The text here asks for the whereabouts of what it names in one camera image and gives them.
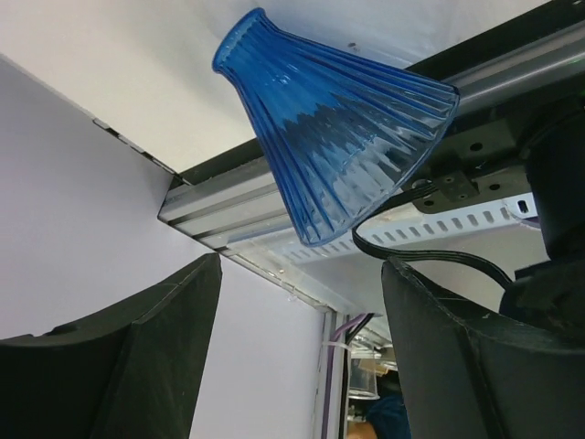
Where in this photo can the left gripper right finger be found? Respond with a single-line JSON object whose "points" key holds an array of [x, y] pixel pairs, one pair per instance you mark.
{"points": [[468, 372]]}

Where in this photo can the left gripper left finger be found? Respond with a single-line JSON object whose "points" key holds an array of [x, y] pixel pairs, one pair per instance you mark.
{"points": [[131, 370]]}

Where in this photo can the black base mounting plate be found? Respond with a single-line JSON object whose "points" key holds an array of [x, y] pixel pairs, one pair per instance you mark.
{"points": [[478, 160]]}

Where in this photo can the grey slotted cable duct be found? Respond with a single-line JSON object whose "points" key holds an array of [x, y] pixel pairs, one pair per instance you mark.
{"points": [[410, 227]]}

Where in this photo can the blue glass ribbed dripper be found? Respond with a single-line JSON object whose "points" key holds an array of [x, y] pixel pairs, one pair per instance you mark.
{"points": [[341, 134]]}

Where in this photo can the aluminium front frame rail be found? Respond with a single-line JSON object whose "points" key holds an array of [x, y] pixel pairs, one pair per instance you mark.
{"points": [[234, 195]]}

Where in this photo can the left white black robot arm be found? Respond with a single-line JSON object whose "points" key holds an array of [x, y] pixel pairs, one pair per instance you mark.
{"points": [[549, 295]]}

